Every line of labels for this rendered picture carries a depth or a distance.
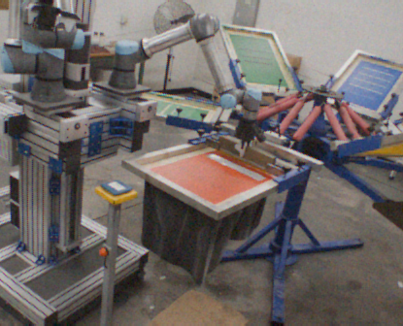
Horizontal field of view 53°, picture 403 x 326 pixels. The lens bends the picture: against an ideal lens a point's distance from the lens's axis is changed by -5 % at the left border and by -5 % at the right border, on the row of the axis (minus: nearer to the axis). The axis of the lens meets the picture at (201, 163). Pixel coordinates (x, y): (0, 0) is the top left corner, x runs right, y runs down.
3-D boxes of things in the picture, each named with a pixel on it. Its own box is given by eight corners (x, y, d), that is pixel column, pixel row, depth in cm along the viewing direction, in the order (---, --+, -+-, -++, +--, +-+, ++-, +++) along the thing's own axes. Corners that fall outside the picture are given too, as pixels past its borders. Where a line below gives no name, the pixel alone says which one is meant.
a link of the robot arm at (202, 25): (203, 9, 192) (240, 106, 203) (209, 9, 202) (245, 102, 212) (181, 17, 197) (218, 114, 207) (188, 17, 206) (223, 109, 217)
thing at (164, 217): (200, 287, 196) (217, 208, 179) (135, 244, 220) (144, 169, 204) (204, 285, 198) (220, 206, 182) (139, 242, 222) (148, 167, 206)
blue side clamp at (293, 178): (279, 194, 205) (282, 180, 203) (270, 189, 208) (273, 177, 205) (306, 179, 228) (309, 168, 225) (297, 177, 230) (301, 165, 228)
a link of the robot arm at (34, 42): (54, 55, 146) (56, 24, 142) (23, 54, 140) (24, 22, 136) (50, 51, 152) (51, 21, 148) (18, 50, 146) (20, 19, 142)
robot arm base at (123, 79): (101, 83, 219) (103, 65, 215) (120, 81, 231) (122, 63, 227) (123, 90, 212) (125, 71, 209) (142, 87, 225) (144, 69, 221)
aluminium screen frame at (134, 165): (217, 220, 169) (218, 211, 168) (120, 167, 201) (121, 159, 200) (305, 177, 228) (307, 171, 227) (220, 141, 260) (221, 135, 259)
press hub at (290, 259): (286, 276, 304) (340, 95, 253) (244, 251, 325) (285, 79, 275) (311, 256, 333) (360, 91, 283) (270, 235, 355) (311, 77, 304)
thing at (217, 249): (203, 284, 197) (219, 207, 181) (197, 280, 199) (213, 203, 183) (256, 250, 231) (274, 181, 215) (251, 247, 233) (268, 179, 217)
